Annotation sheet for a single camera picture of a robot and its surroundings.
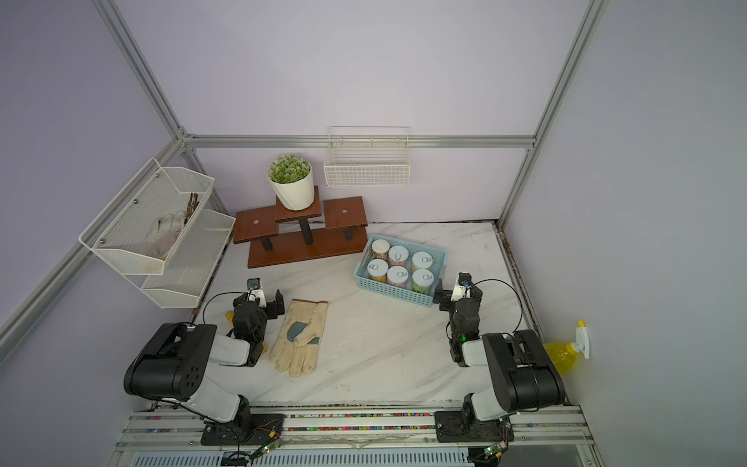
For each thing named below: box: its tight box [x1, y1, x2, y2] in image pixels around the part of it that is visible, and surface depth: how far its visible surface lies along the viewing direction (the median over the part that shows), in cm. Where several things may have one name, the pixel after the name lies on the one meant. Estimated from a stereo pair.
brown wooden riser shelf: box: [232, 185, 368, 270], surface depth 106 cm
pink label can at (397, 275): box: [387, 264, 410, 289], surface depth 100 cm
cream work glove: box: [269, 298, 329, 378], surface depth 90 cm
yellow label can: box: [411, 251, 434, 272], surface depth 104 cm
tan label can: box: [366, 258, 390, 284], surface depth 103 cm
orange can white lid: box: [388, 245, 410, 268], surface depth 106 cm
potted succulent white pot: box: [267, 154, 316, 212], surface depth 87 cm
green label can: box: [411, 268, 435, 295], surface depth 100 cm
